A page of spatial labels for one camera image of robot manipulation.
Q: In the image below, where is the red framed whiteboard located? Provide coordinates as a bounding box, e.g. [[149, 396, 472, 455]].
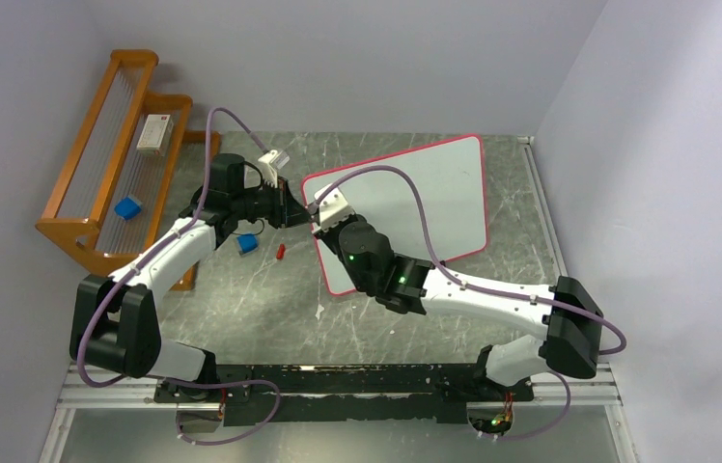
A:
[[301, 134, 488, 261]]

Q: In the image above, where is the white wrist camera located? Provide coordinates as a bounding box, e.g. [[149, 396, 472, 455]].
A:
[[313, 191, 355, 235], [257, 150, 290, 187]]

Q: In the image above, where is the blue eraser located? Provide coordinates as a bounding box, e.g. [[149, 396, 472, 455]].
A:
[[236, 233, 259, 256], [114, 195, 143, 221]]

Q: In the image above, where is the purple cable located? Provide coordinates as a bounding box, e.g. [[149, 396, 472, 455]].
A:
[[307, 165, 627, 444], [75, 107, 282, 447]]

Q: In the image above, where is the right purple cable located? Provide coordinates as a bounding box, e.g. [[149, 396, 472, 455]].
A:
[[307, 165, 627, 444]]

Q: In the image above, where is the white red cardboard box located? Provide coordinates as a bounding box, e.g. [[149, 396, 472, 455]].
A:
[[136, 114, 174, 156]]

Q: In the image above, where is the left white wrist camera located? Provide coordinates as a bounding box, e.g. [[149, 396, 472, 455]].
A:
[[257, 150, 290, 187]]

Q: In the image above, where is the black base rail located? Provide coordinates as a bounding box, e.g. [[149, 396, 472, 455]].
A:
[[153, 363, 534, 426]]

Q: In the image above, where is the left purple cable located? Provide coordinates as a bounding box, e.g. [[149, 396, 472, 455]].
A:
[[75, 107, 282, 447]]

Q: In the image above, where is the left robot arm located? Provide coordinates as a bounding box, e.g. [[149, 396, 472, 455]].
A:
[[69, 150, 309, 401]]

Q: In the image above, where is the blue eraser on shelf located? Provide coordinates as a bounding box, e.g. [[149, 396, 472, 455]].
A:
[[114, 195, 143, 221]]

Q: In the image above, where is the red marker cap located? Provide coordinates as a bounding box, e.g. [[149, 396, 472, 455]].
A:
[[276, 243, 287, 260]]

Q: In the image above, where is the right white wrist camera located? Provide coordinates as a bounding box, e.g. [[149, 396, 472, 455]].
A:
[[313, 191, 355, 235]]

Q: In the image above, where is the orange wooden shelf rack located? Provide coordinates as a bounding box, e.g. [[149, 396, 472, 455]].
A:
[[36, 49, 205, 275]]

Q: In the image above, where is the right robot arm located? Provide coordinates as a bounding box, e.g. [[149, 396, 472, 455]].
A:
[[316, 215, 603, 399]]

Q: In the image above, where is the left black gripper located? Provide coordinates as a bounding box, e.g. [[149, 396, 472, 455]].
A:
[[231, 176, 311, 229]]

